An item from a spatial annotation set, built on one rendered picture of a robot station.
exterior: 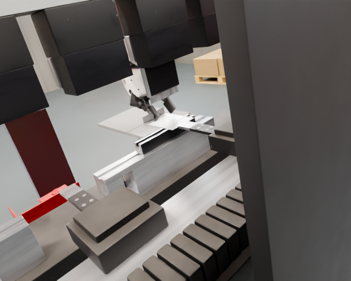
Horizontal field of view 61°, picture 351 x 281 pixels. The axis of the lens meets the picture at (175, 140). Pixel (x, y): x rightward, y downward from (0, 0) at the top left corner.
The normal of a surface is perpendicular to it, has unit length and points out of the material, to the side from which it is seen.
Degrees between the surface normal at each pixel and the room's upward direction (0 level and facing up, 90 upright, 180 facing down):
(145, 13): 90
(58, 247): 0
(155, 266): 0
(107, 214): 0
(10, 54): 90
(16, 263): 90
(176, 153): 90
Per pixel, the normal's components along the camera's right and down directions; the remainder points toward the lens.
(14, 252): 0.66, 0.18
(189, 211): -0.21, -0.89
